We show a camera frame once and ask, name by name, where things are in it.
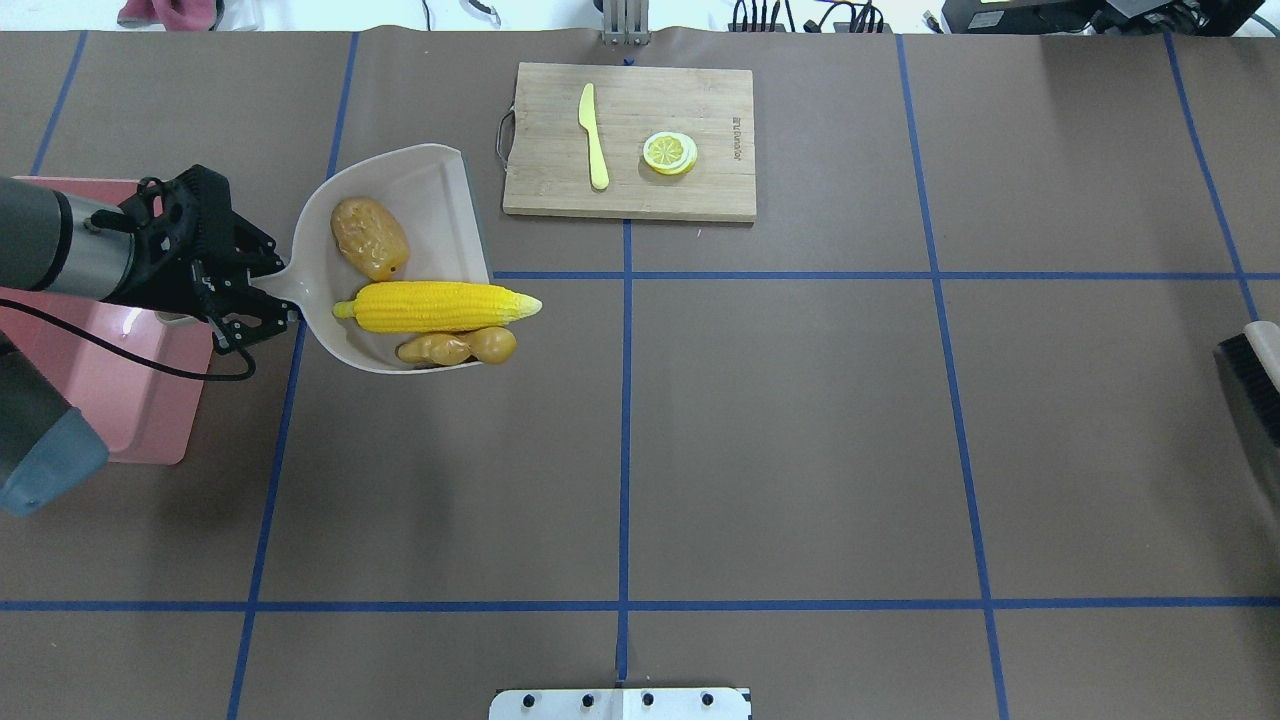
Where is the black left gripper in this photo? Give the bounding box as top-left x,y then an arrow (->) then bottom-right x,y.
100,164 -> 301,355

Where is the brown toy potato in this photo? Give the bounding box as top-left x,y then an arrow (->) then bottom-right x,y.
330,197 -> 411,282

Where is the yellow toy corn cob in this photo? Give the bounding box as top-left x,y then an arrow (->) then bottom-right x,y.
332,281 -> 543,334

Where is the tan toy ginger root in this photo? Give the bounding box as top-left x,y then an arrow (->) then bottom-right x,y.
396,327 -> 518,366

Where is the beige hand brush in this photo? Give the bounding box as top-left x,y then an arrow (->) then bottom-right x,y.
1213,320 -> 1280,551

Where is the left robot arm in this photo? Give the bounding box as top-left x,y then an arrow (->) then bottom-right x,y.
3,165 -> 301,518

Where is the pink plastic bin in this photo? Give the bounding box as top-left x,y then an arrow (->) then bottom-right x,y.
3,177 -> 211,474

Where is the pink cloth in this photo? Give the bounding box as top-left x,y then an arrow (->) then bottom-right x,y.
116,0 -> 225,32

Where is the bamboo cutting board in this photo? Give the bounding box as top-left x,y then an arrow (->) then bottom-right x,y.
503,61 -> 758,224

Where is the yellow plastic knife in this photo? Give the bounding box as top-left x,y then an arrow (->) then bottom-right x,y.
577,83 -> 611,192

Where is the yellow lemon slice toy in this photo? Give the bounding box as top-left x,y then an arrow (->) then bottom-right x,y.
641,131 -> 699,176

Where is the aluminium frame post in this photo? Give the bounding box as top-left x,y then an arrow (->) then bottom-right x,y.
594,0 -> 652,46

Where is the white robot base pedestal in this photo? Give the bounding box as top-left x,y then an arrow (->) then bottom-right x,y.
488,687 -> 754,719

